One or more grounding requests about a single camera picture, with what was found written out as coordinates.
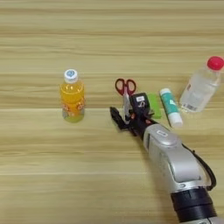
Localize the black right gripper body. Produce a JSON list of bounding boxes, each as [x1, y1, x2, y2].
[[125, 111, 160, 141]]

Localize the teal and white glue stick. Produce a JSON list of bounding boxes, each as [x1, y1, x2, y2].
[[158, 87, 185, 130]]

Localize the red handled scissors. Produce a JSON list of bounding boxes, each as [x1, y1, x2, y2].
[[114, 77, 137, 118]]

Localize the orange juice bottle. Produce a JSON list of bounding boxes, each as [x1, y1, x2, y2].
[[59, 68, 87, 123]]

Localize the green rectangular block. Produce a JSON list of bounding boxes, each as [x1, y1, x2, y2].
[[145, 93, 163, 120]]

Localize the clear bottle with red cap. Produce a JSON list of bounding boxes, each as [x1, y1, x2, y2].
[[178, 55, 224, 115]]

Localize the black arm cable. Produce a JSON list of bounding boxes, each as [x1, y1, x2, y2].
[[181, 143, 218, 193]]

